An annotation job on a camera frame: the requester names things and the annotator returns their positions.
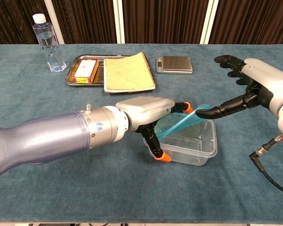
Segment red and white card box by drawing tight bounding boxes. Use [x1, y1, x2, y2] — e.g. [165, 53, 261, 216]
[69, 58, 100, 84]

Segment dark slatted partition panel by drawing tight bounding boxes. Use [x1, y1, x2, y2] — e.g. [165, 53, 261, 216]
[122, 0, 211, 45]
[50, 0, 119, 45]
[209, 0, 283, 46]
[0, 0, 50, 45]

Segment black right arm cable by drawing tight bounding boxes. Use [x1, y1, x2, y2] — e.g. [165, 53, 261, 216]
[249, 134, 283, 197]

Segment rectangular stainless steel tray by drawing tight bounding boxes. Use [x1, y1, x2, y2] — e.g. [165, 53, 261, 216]
[65, 54, 133, 87]

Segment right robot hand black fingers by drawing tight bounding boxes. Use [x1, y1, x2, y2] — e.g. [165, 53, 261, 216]
[195, 55, 283, 120]

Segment teal velvet table cloth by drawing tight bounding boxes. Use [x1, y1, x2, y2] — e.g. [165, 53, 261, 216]
[0, 43, 283, 224]

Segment kraft spiral notebook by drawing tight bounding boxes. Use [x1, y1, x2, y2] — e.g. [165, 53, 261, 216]
[103, 52, 157, 94]

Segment clear plastic container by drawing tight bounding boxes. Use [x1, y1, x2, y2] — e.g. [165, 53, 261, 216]
[143, 113, 218, 167]

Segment silver digital kitchen scale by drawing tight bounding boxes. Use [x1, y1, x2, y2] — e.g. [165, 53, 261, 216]
[155, 56, 194, 75]

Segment transparent blue plastic lid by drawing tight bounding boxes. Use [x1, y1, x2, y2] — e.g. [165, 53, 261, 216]
[154, 103, 212, 140]

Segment clear plastic water bottle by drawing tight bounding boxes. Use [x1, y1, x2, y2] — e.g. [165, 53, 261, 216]
[32, 13, 67, 73]

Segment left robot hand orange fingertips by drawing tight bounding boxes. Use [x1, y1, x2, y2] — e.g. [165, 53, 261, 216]
[115, 96, 194, 163]

